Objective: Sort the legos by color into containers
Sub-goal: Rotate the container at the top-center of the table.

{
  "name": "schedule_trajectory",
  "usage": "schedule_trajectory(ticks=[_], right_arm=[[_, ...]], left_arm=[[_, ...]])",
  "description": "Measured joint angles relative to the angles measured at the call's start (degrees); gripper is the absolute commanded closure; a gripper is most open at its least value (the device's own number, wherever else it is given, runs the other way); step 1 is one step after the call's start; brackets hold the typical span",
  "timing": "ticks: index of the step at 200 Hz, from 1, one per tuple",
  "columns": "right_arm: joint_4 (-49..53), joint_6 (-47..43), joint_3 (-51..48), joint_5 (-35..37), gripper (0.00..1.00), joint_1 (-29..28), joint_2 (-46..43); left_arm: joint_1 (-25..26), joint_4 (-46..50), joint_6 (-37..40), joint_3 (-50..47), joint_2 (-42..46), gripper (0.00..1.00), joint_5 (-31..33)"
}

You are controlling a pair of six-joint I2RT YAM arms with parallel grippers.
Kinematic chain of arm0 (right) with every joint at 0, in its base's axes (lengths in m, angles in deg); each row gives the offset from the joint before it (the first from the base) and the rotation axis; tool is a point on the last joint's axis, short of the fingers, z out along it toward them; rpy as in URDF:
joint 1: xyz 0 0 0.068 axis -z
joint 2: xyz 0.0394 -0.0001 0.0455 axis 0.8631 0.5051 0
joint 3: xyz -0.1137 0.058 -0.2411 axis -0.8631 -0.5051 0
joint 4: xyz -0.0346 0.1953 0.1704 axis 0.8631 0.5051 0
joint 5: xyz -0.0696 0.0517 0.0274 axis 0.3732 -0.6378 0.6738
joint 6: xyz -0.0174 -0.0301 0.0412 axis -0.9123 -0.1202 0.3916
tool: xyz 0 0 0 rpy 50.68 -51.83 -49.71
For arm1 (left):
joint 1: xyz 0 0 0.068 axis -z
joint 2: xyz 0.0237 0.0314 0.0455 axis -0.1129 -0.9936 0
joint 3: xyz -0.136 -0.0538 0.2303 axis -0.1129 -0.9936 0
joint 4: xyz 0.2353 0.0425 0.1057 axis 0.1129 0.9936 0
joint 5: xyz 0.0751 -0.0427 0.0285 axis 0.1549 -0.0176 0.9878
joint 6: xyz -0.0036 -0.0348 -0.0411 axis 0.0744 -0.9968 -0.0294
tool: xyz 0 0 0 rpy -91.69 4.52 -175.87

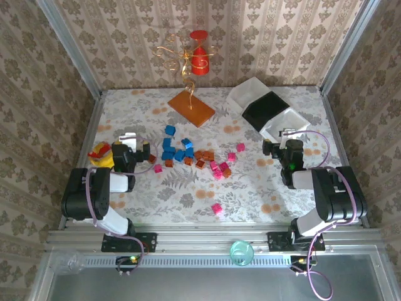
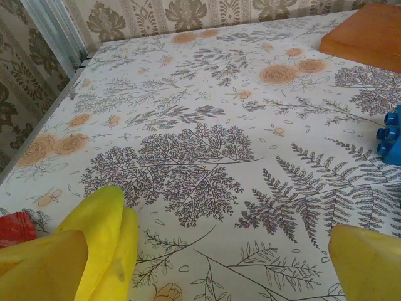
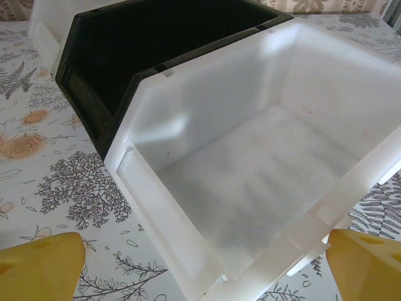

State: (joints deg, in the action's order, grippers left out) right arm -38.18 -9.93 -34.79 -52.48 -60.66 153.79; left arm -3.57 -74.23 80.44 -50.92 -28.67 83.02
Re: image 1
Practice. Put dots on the brown lego brick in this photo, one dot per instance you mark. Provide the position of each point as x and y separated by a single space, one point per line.
211 156
206 154
200 164
198 154
169 163
152 158
227 171
188 161

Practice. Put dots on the blue lego brick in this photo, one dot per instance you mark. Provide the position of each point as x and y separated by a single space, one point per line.
179 155
186 143
168 143
189 152
170 129
167 155

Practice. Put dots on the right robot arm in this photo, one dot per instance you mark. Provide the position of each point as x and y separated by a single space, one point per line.
338 194

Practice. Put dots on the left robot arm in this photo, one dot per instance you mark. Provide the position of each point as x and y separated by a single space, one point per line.
78 194

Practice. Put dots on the red toy fries box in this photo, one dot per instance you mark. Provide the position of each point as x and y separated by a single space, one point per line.
97 153

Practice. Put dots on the small black connector board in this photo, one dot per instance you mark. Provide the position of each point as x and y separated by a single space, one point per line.
125 261
297 261

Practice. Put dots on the red plastic goblet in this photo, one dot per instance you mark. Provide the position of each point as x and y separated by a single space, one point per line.
200 59

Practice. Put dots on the teal plastic cup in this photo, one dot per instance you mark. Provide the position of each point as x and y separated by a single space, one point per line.
242 253

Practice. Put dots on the grey metal tray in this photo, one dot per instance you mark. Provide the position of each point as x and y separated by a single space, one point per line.
203 285

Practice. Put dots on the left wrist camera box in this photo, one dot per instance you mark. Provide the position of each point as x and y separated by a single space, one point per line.
128 139

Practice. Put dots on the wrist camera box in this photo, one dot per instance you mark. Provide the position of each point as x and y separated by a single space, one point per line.
286 133
128 139

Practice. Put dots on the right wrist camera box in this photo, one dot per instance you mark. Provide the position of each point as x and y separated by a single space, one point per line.
286 133

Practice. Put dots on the aluminium table side rail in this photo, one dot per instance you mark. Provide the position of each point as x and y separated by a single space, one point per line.
90 125
333 125

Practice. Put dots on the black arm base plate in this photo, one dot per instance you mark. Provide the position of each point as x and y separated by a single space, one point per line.
148 243
275 243

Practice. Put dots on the aluminium front rail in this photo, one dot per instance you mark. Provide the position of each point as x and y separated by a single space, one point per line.
203 238

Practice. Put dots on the aluminium frame post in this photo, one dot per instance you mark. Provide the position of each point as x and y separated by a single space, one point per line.
347 47
72 47

